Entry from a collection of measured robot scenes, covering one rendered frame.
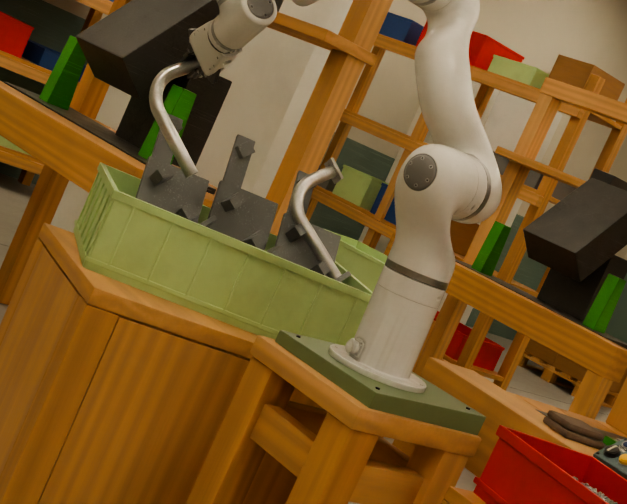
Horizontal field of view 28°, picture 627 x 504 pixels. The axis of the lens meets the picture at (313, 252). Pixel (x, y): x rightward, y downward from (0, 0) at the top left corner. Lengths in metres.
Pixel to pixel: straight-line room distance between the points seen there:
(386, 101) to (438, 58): 8.90
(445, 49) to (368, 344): 0.55
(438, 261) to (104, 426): 0.76
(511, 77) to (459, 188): 6.05
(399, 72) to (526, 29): 1.58
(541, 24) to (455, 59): 10.07
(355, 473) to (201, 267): 0.65
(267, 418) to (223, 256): 0.46
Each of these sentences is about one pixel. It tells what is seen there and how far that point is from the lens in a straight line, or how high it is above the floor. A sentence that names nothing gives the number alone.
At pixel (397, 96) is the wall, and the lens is 11.25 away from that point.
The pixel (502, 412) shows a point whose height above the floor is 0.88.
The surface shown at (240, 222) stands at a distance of 2.86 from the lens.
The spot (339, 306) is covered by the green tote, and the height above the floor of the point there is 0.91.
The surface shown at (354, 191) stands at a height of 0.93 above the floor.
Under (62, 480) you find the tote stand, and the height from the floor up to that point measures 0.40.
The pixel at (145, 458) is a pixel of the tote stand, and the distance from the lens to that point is 2.57.
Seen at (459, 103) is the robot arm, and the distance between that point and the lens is 2.27.
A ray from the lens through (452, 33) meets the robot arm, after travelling 2.32.
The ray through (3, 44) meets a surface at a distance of 8.43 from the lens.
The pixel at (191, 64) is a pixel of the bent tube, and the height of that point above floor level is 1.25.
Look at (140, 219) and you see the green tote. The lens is 2.55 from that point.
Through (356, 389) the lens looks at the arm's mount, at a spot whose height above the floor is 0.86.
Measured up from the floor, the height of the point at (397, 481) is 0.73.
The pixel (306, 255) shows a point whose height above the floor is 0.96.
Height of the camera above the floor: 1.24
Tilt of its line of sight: 5 degrees down
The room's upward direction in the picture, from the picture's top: 24 degrees clockwise
